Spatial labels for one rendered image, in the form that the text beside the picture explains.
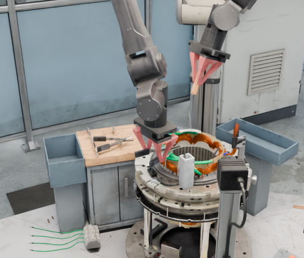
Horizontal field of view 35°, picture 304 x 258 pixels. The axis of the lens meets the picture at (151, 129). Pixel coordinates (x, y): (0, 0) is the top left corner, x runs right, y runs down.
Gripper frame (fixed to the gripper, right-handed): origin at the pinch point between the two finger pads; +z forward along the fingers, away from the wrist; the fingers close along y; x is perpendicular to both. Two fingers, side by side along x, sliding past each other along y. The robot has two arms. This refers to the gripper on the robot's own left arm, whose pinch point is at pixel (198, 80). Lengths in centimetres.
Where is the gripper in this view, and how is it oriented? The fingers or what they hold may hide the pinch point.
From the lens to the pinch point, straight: 126.6
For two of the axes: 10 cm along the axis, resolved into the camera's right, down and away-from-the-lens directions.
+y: 5.6, 4.0, -7.3
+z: -3.1, 9.1, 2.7
